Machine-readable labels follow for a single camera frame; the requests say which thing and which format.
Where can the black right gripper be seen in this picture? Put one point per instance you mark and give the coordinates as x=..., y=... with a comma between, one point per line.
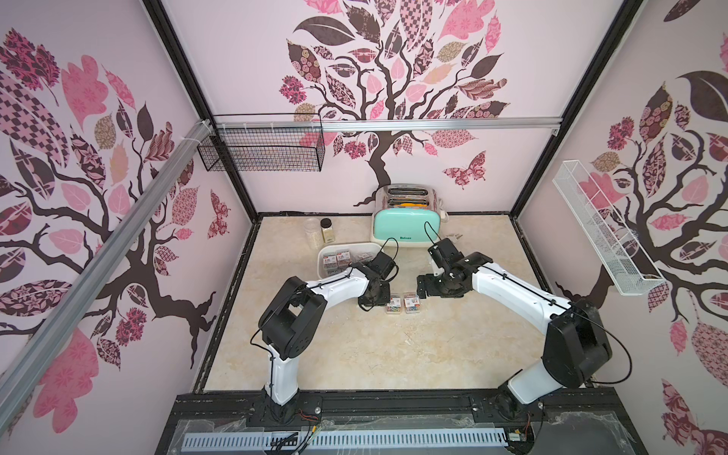
x=431, y=284

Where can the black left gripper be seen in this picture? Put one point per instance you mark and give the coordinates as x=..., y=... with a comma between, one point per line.
x=384, y=299

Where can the paper clip box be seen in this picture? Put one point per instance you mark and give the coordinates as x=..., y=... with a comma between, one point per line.
x=394, y=306
x=412, y=303

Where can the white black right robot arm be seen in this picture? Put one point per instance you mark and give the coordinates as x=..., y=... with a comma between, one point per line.
x=576, y=342

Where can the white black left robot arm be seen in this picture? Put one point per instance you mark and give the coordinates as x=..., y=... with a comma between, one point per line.
x=289, y=324

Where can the white plastic storage box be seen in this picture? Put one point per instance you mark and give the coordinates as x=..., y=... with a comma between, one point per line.
x=333, y=259

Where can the white toaster power plug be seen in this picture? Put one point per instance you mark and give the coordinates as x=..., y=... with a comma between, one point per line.
x=455, y=237

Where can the mint green toaster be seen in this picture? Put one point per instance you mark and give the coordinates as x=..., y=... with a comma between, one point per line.
x=411, y=214

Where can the black-lidded spice jar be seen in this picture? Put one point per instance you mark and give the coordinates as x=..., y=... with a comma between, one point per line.
x=327, y=229

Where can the clear plastic jar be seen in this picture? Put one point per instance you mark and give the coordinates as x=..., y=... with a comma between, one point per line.
x=313, y=233

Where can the black wire wall basket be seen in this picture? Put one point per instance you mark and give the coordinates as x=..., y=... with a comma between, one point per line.
x=269, y=142

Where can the white wire wall basket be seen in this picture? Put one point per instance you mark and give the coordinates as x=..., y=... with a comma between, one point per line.
x=592, y=199

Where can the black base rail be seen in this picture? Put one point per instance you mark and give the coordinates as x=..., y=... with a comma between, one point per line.
x=581, y=421

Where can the white slotted cable duct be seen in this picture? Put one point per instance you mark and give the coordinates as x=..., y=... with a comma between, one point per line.
x=287, y=441

